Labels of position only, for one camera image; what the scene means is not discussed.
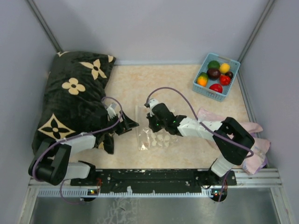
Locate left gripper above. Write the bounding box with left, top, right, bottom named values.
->
left=102, top=110, right=139, bottom=135

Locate clear dotted zip bag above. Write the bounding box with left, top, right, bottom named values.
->
left=135, top=106, right=178, bottom=151

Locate green orange toy mango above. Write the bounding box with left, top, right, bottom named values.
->
left=196, top=72, right=209, bottom=87

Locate red toy apple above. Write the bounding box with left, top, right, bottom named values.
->
left=209, top=84, right=223, bottom=93

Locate yellow toy lemon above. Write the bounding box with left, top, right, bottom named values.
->
left=219, top=63, right=230, bottom=74

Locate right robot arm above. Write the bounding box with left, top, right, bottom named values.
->
left=145, top=99, right=255, bottom=185

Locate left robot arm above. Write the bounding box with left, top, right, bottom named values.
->
left=28, top=106, right=139, bottom=186

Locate black floral pillow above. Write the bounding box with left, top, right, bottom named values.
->
left=32, top=51, right=116, bottom=153

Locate dark brown toy fruit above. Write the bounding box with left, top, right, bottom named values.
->
left=207, top=69, right=221, bottom=80

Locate red toy pepper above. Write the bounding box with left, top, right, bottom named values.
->
left=220, top=75, right=231, bottom=86

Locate green toy fruit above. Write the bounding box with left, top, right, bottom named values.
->
left=207, top=60, right=220, bottom=69

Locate small dark toy fruit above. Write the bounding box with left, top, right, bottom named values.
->
left=225, top=71, right=234, bottom=79

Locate blue plastic basket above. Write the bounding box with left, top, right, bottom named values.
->
left=192, top=53, right=241, bottom=102

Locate pink cloth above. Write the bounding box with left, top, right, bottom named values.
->
left=196, top=107, right=271, bottom=175

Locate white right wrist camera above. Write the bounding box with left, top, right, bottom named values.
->
left=145, top=98, right=159, bottom=117

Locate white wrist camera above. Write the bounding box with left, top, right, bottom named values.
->
left=145, top=98, right=159, bottom=117
left=106, top=103, right=117, bottom=120

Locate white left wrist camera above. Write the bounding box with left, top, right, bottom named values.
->
left=106, top=103, right=117, bottom=120

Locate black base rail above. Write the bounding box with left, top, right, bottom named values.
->
left=71, top=169, right=224, bottom=194

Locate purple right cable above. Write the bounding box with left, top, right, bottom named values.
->
left=145, top=86, right=254, bottom=203

